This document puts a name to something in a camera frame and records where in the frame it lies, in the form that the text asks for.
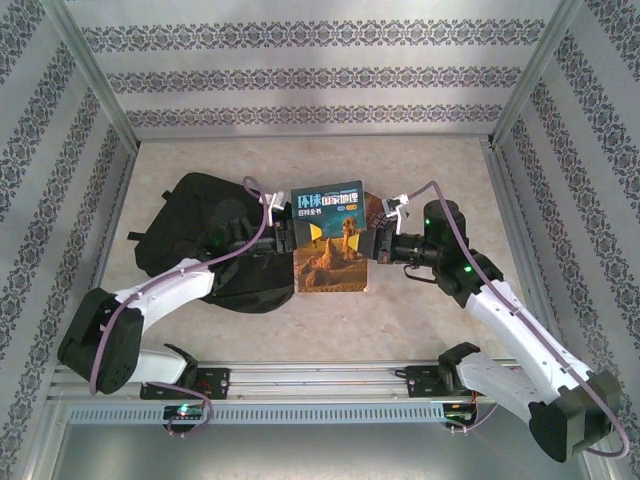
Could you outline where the right controller board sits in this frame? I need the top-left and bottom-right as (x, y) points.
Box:
(443, 403), (480, 426)

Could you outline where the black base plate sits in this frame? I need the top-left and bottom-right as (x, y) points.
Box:
(406, 364), (497, 400)
(139, 367), (234, 401)

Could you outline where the aluminium side rail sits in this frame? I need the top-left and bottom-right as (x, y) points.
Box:
(478, 139), (559, 361)
(67, 142), (142, 366)

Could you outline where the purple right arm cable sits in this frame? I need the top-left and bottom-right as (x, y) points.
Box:
(407, 180), (632, 459)

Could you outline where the controller board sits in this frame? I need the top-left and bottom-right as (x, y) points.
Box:
(443, 403), (480, 426)
(163, 403), (207, 422)

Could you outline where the grey slotted cable duct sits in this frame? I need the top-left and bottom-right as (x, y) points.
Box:
(66, 402), (447, 425)

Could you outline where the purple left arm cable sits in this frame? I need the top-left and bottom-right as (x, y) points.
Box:
(89, 176), (269, 440)

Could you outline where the National Geography book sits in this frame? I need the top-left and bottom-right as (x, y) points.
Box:
(289, 179), (371, 294)

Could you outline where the black backpack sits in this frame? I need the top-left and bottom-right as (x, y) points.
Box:
(127, 172), (296, 315)

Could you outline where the aluminium mounting rail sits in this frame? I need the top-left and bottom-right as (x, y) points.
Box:
(47, 363), (586, 401)

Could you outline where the left controller board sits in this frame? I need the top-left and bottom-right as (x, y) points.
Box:
(163, 403), (207, 422)

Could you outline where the aluminium frame post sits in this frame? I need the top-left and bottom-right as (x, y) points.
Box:
(42, 0), (140, 149)
(487, 0), (586, 149)

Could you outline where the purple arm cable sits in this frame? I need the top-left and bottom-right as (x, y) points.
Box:
(407, 180), (632, 459)
(89, 176), (269, 440)

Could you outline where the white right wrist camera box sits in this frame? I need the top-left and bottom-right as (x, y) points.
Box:
(381, 193), (412, 236)

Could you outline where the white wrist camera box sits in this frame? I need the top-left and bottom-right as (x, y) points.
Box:
(381, 193), (412, 236)
(263, 191), (290, 227)

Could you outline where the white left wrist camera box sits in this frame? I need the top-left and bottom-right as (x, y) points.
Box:
(263, 191), (290, 227)

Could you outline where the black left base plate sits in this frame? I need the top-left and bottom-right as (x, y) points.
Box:
(139, 367), (234, 401)

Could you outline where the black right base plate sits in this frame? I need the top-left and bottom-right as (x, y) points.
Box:
(406, 364), (497, 400)

